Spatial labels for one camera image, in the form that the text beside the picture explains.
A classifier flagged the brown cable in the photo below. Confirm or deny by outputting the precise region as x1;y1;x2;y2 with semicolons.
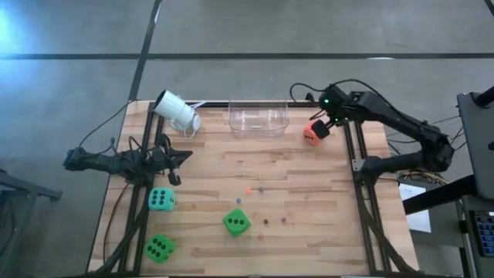
103;181;130;264

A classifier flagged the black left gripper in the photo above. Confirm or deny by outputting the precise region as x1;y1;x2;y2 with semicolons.
148;148;194;187

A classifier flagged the grey equipment cabinet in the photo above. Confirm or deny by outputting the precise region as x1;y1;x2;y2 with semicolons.
456;91;494;200

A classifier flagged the black aluminium table frame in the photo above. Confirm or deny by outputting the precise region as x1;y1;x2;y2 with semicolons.
92;100;416;277

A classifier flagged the black stand beam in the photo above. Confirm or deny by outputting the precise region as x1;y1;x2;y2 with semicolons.
402;174;478;216

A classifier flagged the white camera cable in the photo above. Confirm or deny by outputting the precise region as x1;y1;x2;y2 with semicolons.
181;100;208;140

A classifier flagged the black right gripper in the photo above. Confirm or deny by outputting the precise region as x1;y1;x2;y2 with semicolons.
311;85;350;140

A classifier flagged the white bullet security camera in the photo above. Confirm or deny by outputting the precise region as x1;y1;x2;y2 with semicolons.
152;89;202;132

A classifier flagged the large teal foam die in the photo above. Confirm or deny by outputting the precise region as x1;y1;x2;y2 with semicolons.
147;187;178;212

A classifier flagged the black stand pole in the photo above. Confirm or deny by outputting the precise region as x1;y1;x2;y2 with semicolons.
474;85;494;108

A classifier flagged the bundle of coloured wires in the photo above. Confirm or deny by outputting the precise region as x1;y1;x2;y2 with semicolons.
385;115;468;186

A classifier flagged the large green foam die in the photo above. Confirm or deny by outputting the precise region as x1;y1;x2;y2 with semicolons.
222;208;252;238
144;233;177;265

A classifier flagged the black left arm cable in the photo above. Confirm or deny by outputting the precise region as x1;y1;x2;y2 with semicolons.
78;99;136;150

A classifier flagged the backlit keyboard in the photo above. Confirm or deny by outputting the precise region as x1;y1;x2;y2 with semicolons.
469;210;494;258

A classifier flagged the clear plastic bin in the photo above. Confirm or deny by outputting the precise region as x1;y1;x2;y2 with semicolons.
228;100;290;139

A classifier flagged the large orange foam die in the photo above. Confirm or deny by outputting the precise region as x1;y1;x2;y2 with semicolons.
303;122;324;147

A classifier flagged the grey metal stand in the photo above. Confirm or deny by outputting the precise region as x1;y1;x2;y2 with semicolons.
0;168;63;278

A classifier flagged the white paper sheet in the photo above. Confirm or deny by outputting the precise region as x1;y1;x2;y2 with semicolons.
399;183;432;234

